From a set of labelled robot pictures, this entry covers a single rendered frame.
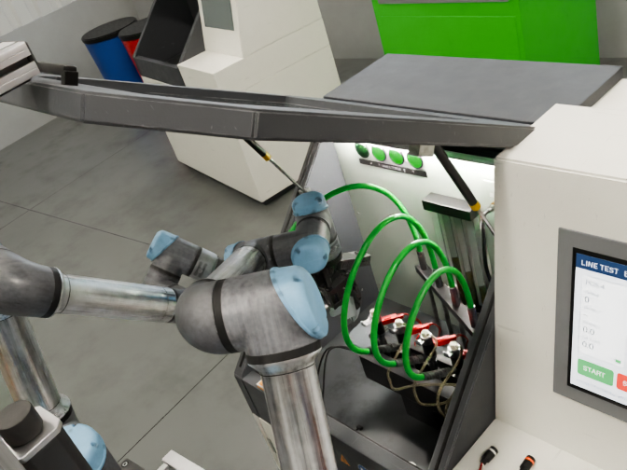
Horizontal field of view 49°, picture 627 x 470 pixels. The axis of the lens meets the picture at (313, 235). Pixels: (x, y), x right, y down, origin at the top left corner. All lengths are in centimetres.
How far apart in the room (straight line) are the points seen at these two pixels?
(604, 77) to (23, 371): 137
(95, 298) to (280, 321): 49
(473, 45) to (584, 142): 298
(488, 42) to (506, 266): 291
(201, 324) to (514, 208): 62
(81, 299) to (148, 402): 221
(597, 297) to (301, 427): 57
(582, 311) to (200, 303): 68
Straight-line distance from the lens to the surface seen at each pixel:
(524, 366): 148
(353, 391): 194
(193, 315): 106
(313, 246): 138
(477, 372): 148
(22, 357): 152
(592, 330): 134
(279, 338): 102
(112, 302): 141
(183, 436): 330
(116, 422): 356
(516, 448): 155
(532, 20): 415
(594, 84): 166
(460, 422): 150
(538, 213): 131
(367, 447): 165
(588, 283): 130
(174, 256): 162
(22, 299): 133
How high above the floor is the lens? 219
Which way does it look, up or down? 31 degrees down
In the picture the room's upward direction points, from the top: 19 degrees counter-clockwise
